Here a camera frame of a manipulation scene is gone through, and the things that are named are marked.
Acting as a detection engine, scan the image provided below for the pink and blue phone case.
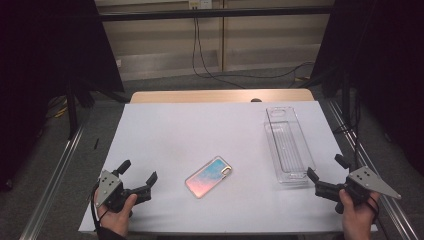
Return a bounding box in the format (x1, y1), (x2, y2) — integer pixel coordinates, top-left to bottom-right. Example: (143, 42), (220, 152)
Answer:
(184, 155), (234, 200)

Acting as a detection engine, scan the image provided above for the long black cable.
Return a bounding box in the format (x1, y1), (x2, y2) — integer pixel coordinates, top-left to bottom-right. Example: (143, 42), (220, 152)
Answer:
(195, 17), (316, 81)

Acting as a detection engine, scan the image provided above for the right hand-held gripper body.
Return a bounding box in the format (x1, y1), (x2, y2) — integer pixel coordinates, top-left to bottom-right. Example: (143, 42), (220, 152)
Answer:
(314, 165), (403, 215)

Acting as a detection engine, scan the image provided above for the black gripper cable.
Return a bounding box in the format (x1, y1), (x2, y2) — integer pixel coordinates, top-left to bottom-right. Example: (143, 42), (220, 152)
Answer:
(90, 185), (104, 232)
(367, 195), (382, 224)

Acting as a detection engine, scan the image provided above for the yellow cable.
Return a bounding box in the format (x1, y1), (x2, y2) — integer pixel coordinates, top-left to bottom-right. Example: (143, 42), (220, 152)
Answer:
(49, 105), (69, 119)

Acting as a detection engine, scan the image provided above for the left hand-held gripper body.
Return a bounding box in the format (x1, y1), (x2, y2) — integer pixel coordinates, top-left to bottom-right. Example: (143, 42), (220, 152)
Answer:
(95, 169), (153, 214)

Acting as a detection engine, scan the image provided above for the black horizontal bar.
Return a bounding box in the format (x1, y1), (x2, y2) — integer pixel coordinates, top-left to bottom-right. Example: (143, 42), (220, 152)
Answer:
(99, 5), (335, 22)

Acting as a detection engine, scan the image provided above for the clear plastic tray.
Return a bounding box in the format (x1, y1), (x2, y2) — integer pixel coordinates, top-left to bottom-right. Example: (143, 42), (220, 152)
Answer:
(263, 106), (317, 186)

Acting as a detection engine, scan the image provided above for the person's left hand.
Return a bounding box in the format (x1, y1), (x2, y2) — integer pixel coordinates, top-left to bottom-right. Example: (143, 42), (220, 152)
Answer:
(93, 188), (139, 238)

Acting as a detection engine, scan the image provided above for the black curtain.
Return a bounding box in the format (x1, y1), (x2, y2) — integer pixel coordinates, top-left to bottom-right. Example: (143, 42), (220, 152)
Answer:
(0, 0), (126, 193)
(310, 0), (424, 176)

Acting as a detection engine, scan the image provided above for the black stand leg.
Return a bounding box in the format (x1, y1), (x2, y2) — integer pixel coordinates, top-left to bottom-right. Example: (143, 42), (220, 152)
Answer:
(64, 79), (80, 140)

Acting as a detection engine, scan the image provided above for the white wall socket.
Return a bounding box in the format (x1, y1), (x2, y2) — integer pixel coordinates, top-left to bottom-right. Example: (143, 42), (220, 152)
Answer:
(187, 0), (214, 10)

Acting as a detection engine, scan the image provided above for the thin black cable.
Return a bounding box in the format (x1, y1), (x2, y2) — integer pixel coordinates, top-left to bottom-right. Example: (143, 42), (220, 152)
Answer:
(191, 17), (248, 90)

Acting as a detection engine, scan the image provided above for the white board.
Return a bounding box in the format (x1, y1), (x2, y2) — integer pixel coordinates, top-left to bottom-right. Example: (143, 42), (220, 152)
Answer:
(77, 100), (380, 235)

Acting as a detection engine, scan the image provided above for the wooden table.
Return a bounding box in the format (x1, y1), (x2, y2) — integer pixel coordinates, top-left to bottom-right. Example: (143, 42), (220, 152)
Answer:
(128, 88), (316, 105)

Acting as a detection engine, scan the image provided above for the metal floor rail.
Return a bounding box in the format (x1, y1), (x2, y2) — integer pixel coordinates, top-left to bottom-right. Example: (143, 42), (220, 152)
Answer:
(19, 124), (85, 240)
(327, 99), (422, 240)

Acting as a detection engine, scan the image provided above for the person's right hand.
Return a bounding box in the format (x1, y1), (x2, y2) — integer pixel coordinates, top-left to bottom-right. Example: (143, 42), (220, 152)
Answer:
(338, 188), (381, 240)

